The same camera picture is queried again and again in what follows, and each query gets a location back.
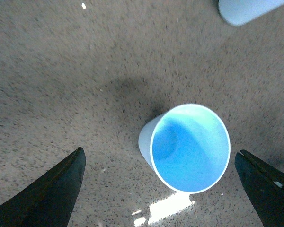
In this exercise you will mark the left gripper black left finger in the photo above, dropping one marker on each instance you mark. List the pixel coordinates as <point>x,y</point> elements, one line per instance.
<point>49,200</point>

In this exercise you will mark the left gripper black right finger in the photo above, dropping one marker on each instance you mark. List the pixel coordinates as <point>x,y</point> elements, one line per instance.
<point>264,186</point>

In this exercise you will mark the light blue cup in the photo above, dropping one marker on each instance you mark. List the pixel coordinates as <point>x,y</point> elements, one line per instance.
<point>188,148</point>
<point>240,12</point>

